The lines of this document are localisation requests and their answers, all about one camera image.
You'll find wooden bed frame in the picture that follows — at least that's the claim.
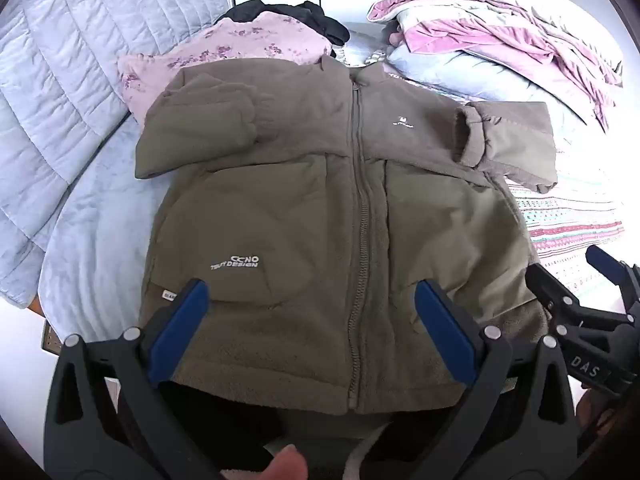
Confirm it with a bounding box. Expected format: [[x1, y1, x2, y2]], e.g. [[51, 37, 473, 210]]
[[27, 294, 52, 322]]

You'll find olive fleece jacket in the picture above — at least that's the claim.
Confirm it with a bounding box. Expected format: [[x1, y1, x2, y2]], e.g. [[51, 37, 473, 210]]
[[134, 55, 559, 417]]

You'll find person's left hand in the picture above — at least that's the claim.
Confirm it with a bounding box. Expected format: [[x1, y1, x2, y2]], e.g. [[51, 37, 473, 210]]
[[260, 444, 312, 480]]

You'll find striped bed sheet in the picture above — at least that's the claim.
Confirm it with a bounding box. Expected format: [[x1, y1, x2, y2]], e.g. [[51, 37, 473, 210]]
[[340, 20, 632, 312]]

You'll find grey quilted cover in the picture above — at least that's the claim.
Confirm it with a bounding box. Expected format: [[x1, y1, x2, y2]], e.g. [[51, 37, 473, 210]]
[[0, 0, 232, 307]]

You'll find pink floral garment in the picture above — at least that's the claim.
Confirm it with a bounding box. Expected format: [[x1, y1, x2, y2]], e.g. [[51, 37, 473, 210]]
[[117, 10, 334, 124]]

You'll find pink and grey comforter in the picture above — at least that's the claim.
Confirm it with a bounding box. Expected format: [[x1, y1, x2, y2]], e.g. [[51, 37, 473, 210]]
[[366, 0, 626, 132]]

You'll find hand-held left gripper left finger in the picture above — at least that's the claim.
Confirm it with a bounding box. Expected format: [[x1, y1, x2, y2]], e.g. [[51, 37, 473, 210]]
[[42, 277, 226, 480]]

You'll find light blue cloth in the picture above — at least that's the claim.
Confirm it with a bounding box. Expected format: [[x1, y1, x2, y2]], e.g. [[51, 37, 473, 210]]
[[386, 44, 587, 122]]

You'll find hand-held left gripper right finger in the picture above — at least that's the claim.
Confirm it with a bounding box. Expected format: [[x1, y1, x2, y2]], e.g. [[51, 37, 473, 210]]
[[414, 279, 583, 480]]

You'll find light blue fleece blanket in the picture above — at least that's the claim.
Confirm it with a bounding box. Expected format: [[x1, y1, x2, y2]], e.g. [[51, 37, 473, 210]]
[[39, 119, 168, 347]]

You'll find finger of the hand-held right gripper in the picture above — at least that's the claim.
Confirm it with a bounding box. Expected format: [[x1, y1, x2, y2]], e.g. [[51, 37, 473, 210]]
[[585, 244, 640, 312], [525, 262, 632, 332]]

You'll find black garment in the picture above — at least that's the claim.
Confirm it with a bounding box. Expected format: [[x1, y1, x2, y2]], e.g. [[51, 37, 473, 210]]
[[220, 1, 351, 47]]

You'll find person's dark clothing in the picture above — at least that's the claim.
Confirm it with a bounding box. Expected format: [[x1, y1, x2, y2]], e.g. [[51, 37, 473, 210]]
[[165, 385, 453, 480]]

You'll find person's right hand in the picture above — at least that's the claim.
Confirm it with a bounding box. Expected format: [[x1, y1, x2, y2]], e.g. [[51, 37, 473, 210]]
[[575, 384, 623, 443]]

